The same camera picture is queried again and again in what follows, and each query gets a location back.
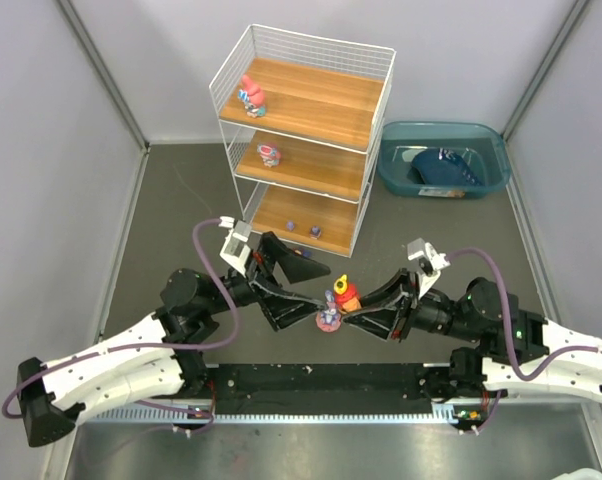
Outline pink toy with goggles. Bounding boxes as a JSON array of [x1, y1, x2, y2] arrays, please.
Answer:
[[257, 143, 282, 168]]

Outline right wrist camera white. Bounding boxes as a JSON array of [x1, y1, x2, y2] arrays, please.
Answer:
[[407, 238, 450, 276]]

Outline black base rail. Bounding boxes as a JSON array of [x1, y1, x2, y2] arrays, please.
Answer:
[[180, 362, 482, 416]]

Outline purple figurine on striped base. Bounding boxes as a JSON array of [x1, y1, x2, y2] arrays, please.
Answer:
[[310, 226, 322, 239]]

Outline pink rabbit toy blue bow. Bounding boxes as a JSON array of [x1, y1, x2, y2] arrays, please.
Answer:
[[237, 74, 266, 118]]

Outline yellow bear ice cream cone toy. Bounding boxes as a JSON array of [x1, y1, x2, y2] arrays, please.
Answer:
[[333, 274, 361, 313]]

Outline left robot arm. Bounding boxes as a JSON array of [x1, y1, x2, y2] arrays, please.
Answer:
[[15, 232, 331, 448]]

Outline dark blue pouch in bin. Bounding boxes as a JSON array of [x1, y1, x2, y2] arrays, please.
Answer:
[[411, 148, 484, 187]]

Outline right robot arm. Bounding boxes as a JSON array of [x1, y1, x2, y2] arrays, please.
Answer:
[[343, 269, 602, 403]]

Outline navy bird toy red hat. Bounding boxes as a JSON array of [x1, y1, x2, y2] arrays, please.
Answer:
[[294, 249, 312, 258]]

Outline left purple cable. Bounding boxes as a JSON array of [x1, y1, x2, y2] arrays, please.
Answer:
[[1, 217, 242, 436]]

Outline teal plastic bin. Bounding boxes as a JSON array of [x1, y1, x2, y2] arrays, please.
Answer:
[[377, 121, 511, 199]]

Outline purple bunny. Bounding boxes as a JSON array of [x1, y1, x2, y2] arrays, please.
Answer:
[[316, 290, 341, 333]]

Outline white wire wooden shelf rack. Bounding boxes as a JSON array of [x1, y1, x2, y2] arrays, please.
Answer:
[[209, 24, 396, 257]]

